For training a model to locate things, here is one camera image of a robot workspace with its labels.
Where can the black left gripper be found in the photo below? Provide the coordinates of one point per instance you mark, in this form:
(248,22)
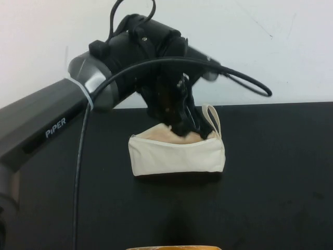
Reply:
(166,93)

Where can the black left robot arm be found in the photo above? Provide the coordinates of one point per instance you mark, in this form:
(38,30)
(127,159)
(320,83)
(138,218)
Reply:
(39,122)

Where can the cream canvas pencil case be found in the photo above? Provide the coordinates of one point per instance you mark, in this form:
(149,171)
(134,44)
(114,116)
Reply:
(177,159)

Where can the white zip tie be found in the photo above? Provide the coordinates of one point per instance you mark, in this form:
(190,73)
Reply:
(87,95)

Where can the yellow object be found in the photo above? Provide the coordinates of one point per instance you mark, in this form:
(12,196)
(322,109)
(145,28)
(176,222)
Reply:
(171,248)

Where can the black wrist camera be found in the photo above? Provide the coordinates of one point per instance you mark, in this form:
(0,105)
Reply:
(203,65)

